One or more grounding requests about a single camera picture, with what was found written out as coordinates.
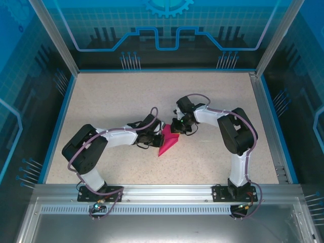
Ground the pink cloth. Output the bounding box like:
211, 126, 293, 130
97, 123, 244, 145
157, 124, 181, 158

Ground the grey metal tray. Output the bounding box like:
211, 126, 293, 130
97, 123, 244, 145
15, 197, 319, 243

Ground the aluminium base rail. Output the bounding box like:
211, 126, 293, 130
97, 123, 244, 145
34, 184, 303, 203

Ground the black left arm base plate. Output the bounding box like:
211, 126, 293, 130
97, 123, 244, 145
77, 186, 124, 203

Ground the blue printed enclosure panel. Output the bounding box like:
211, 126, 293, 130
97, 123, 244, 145
260, 0, 324, 243
37, 0, 287, 70
0, 0, 78, 243

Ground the slotted white cable duct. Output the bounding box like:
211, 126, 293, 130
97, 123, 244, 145
40, 205, 302, 216

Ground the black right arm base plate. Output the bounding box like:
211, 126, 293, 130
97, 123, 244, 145
212, 184, 261, 203

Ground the aluminium side rail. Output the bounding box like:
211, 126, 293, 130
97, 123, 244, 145
249, 72, 291, 184

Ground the cable connector with green light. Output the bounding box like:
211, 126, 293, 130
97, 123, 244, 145
92, 199, 106, 211
236, 202, 255, 211

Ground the aluminium frame post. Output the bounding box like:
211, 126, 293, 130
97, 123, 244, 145
28, 0, 80, 75
255, 0, 299, 76

